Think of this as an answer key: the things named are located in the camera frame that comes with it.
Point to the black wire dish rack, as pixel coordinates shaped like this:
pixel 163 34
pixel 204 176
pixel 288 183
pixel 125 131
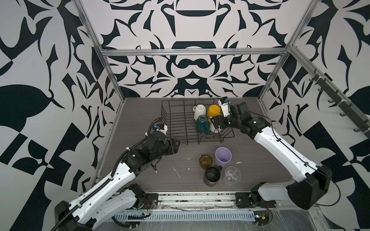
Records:
pixel 179 116

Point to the white slotted cable duct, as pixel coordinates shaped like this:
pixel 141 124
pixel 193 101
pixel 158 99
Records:
pixel 230 215

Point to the lilac plastic cup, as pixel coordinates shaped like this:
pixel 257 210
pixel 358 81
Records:
pixel 222 156

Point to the cream ceramic mug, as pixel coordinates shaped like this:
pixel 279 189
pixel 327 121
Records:
pixel 199 110

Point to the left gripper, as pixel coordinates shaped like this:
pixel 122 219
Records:
pixel 172 147

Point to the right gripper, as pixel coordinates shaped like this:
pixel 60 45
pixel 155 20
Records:
pixel 221 118

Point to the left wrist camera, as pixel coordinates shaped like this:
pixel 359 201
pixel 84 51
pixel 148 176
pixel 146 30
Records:
pixel 162 128

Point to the cream faceted cup teal base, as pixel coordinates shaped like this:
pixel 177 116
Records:
pixel 202 125

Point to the yellow ceramic mug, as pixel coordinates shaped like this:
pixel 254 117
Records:
pixel 213 110

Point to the black mug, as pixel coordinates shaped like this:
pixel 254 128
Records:
pixel 212 175

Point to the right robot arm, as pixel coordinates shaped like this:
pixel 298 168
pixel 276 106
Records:
pixel 310 182

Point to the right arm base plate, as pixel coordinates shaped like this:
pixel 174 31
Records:
pixel 252 200

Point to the amber glass cup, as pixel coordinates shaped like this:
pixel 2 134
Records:
pixel 205 161

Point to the small circuit board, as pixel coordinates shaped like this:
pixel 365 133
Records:
pixel 263 219

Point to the clear glass cup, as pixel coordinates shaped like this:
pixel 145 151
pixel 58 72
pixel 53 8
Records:
pixel 232 175

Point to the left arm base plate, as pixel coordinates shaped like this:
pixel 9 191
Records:
pixel 149 201

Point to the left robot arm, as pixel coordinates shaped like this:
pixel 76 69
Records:
pixel 114 193

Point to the grey wall hook rail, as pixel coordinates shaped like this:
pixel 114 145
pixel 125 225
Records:
pixel 348 107

